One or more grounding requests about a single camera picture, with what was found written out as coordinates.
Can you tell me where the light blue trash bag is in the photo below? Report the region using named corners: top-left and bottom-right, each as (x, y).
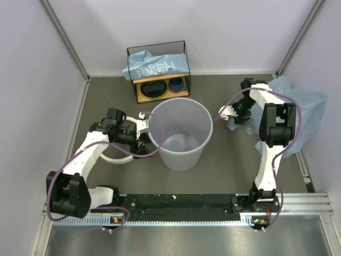
top-left (123, 50), bottom-right (190, 81)
top-left (227, 76), bottom-right (328, 158)

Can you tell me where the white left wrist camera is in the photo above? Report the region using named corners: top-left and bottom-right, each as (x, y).
top-left (136, 112), bottom-right (150, 134)

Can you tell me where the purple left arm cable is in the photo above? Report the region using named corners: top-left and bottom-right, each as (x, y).
top-left (46, 111), bottom-right (165, 233)

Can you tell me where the black plate green rim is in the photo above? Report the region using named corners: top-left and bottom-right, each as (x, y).
top-left (140, 80), bottom-right (167, 99)

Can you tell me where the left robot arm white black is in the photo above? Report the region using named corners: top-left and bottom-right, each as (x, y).
top-left (46, 109), bottom-right (152, 221)

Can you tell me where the white trash bin rim ring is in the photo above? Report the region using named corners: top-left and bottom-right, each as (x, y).
top-left (101, 115), bottom-right (139, 165)

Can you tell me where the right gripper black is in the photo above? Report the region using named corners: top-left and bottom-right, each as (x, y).
top-left (229, 97), bottom-right (257, 125)

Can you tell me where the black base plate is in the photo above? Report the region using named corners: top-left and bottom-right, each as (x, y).
top-left (90, 193), bottom-right (280, 221)

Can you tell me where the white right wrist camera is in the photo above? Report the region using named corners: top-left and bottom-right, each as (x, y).
top-left (218, 105), bottom-right (238, 121)

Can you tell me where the white grey trash bin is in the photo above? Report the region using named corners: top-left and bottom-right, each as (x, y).
top-left (148, 98), bottom-right (213, 171)

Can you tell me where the black wire wooden shelf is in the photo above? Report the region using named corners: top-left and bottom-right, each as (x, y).
top-left (123, 40), bottom-right (191, 103)

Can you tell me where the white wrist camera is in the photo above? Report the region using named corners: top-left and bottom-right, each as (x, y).
top-left (136, 112), bottom-right (150, 134)
top-left (218, 105), bottom-right (238, 121)

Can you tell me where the slotted grey cable duct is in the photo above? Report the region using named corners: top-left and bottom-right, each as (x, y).
top-left (54, 213), bottom-right (260, 227)

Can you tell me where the dark blue mug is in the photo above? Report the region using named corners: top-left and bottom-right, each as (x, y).
top-left (168, 77), bottom-right (186, 93)

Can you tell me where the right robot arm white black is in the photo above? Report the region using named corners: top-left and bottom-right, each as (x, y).
top-left (232, 78), bottom-right (297, 211)

